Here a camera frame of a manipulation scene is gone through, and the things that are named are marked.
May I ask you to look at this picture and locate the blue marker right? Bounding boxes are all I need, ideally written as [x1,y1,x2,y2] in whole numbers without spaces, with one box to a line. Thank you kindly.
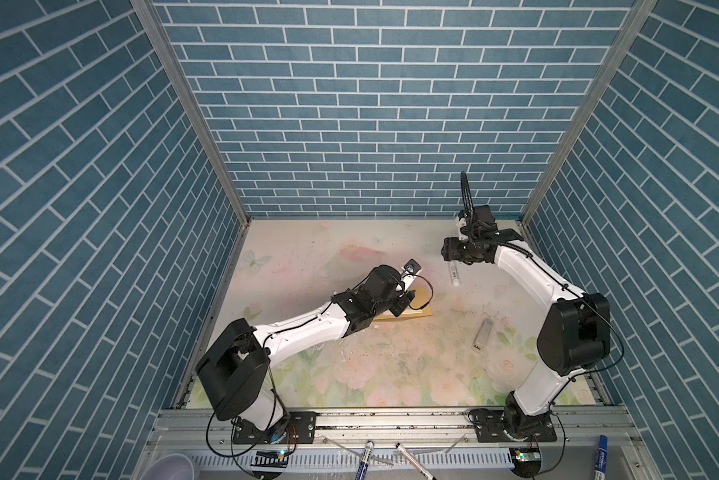
[593,435,609,480]

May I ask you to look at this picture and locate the white bowl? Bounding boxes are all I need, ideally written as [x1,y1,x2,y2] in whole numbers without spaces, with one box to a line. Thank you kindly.
[140,453,199,480]

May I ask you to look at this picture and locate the black white marker pen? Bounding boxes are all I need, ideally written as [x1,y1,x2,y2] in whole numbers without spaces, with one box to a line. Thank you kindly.
[395,443,437,480]

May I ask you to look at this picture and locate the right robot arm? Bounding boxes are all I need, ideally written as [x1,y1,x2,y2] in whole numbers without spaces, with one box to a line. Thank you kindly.
[441,231,611,441]

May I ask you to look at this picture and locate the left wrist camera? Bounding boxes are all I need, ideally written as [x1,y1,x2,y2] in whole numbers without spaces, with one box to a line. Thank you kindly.
[401,259,421,289]

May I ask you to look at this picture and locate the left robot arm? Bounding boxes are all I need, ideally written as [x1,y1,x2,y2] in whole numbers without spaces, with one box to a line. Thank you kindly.
[195,259,421,442]

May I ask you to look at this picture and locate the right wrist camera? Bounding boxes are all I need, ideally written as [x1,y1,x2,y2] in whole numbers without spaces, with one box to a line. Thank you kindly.
[457,217,473,240]

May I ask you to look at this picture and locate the aluminium rail frame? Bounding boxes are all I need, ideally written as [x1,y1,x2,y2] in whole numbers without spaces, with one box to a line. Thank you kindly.
[134,406,659,479]

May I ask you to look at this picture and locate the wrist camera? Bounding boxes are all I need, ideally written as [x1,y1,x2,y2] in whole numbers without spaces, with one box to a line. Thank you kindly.
[401,259,421,289]
[457,217,473,240]

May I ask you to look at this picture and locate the blue marker pen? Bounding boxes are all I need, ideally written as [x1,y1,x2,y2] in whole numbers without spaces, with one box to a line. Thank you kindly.
[354,440,375,480]

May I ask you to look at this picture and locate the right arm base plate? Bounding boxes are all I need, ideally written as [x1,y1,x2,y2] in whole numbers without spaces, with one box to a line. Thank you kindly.
[467,408,557,443]

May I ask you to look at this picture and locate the white glue stick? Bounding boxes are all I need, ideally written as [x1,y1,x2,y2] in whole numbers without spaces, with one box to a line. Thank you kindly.
[449,261,461,287]

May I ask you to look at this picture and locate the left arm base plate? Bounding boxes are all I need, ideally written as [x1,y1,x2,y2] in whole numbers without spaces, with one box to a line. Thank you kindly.
[232,410,317,445]

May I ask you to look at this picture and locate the yellow envelope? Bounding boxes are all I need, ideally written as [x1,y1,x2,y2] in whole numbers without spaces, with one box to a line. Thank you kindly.
[373,287,433,322]

